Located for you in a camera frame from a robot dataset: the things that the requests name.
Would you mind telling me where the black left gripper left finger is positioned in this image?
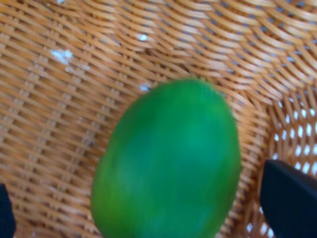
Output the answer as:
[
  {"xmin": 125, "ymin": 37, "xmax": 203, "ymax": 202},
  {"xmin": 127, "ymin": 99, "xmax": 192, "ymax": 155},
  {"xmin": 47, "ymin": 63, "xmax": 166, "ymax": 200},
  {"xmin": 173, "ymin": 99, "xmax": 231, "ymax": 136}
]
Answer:
[{"xmin": 0, "ymin": 183, "xmax": 16, "ymax": 238}]

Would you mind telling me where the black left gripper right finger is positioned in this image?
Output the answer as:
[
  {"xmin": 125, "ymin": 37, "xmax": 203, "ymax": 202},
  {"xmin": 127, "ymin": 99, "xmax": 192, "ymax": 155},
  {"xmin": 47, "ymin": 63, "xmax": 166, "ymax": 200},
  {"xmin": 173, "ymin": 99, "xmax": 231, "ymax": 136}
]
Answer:
[{"xmin": 260, "ymin": 160, "xmax": 317, "ymax": 238}]

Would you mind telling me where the orange woven basket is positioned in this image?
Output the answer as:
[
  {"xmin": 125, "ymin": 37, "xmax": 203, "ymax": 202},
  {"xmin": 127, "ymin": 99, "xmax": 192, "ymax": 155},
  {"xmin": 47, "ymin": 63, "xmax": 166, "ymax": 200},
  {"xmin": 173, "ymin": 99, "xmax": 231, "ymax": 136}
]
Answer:
[{"xmin": 0, "ymin": 0, "xmax": 317, "ymax": 238}]

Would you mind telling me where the green lemon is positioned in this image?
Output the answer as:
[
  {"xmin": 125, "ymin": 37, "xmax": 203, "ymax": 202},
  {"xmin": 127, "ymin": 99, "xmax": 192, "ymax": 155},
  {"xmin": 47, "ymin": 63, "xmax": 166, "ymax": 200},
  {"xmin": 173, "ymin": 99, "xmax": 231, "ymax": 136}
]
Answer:
[{"xmin": 91, "ymin": 78, "xmax": 242, "ymax": 238}]

